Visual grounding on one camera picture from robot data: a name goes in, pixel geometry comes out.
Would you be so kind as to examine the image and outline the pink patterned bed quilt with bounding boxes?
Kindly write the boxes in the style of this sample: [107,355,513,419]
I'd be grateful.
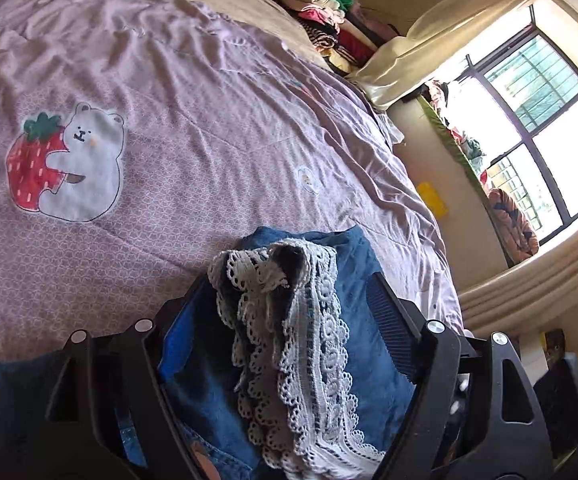
[0,0,462,361]

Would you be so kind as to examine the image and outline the black framed window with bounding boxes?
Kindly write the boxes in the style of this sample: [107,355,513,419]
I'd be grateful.
[452,1,578,243]

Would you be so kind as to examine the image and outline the pile of folded clothes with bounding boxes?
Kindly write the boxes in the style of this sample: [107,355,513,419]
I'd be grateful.
[280,0,400,77]

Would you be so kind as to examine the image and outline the yellow box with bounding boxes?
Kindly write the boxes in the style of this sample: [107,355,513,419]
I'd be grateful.
[417,182,448,220]

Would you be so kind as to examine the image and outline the blue denim pants lace trim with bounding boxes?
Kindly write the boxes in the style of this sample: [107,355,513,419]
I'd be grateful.
[0,226,413,479]

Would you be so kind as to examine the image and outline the orange patterned cloth on sill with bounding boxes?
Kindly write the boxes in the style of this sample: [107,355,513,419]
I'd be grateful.
[487,188,539,264]

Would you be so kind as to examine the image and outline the cream curtain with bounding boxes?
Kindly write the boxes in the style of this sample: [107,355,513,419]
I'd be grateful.
[349,0,530,112]

